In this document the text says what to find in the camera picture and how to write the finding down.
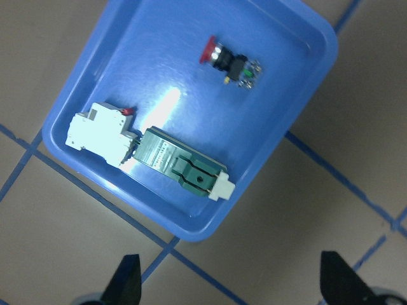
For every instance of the red emergency stop button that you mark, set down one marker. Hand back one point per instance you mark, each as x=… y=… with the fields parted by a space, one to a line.
x=239 y=68

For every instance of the white circuit breaker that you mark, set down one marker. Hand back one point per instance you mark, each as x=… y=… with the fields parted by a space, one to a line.
x=105 y=131

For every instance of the green terminal block module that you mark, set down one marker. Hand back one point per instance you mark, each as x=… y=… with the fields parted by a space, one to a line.
x=194 y=171

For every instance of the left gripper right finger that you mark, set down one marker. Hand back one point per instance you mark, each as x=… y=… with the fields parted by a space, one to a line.
x=340 y=284

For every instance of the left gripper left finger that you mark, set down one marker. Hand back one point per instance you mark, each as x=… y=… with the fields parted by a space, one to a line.
x=125 y=285

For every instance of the blue plastic tray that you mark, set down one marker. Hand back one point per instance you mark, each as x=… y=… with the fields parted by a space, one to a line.
x=145 y=55

